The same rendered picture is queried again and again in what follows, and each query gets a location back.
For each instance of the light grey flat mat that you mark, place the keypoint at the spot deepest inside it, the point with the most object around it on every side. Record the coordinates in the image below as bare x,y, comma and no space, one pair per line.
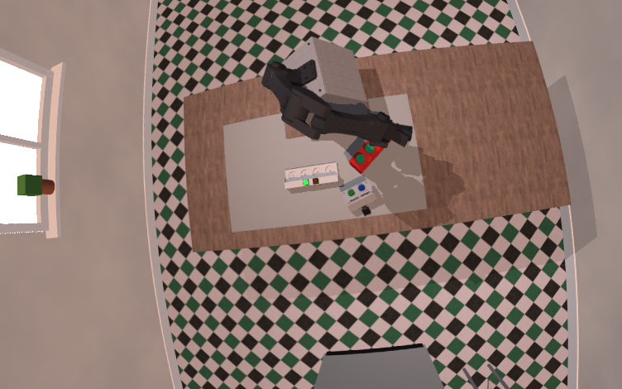
257,154

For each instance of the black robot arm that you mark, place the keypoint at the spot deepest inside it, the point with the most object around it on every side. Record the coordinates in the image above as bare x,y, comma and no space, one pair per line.
297,101

